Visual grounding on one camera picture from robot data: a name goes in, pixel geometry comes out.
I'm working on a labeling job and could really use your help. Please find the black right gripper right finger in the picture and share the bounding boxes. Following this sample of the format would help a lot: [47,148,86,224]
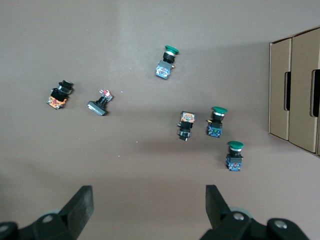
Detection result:
[199,184,311,240]

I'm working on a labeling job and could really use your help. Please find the brown cardboard box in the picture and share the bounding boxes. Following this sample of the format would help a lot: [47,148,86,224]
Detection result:
[268,37,293,141]
[287,26,320,154]

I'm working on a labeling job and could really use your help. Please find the black square button red terminals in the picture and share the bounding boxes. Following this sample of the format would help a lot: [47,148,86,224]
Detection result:
[86,88,115,117]

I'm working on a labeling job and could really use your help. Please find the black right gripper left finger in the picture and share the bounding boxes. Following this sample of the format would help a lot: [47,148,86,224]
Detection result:
[0,185,95,240]

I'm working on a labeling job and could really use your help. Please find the green mushroom push button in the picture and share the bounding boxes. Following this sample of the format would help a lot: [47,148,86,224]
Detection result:
[206,106,228,138]
[154,44,180,80]
[225,140,245,172]

